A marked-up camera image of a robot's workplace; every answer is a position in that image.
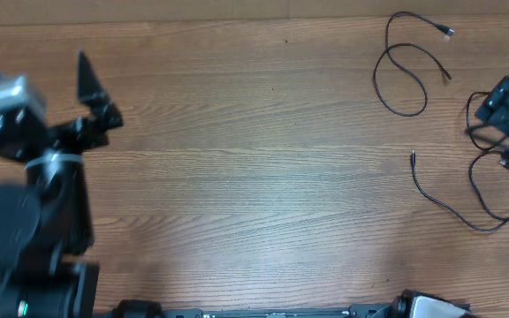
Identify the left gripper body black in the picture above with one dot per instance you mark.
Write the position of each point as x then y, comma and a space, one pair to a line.
80, 139

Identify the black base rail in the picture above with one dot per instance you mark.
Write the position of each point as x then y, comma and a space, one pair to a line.
259, 313

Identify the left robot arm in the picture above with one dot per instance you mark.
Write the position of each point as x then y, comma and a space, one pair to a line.
45, 223

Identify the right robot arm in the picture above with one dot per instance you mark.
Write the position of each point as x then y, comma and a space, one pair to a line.
494, 130

